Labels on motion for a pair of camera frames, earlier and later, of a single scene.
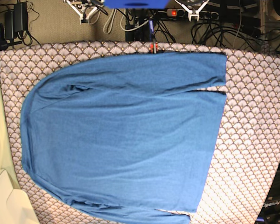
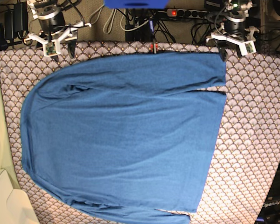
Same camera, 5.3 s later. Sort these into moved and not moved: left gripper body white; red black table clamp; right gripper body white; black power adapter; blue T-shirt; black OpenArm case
Moved: left gripper body white; right gripper body white
Not moved: blue T-shirt; black power adapter; red black table clamp; black OpenArm case
